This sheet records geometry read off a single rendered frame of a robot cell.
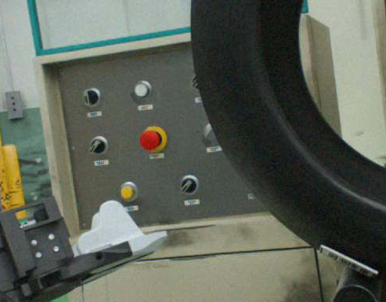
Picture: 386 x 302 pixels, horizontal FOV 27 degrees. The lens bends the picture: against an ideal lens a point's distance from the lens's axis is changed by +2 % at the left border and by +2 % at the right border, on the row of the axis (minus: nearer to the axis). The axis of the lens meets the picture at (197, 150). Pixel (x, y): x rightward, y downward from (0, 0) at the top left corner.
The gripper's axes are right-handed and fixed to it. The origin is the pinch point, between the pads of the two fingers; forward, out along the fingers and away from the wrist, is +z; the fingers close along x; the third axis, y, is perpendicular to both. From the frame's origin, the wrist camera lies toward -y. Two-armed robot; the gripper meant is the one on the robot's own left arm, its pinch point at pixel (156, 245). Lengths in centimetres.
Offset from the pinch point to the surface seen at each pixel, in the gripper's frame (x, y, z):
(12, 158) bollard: 787, 257, 162
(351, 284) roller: -0.7, -10.6, 18.0
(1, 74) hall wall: 810, 369, 190
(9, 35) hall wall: 790, 406, 211
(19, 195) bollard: 802, 217, 157
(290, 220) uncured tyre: 0.8, -2.2, 15.4
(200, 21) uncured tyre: -3.5, 20.7, 12.9
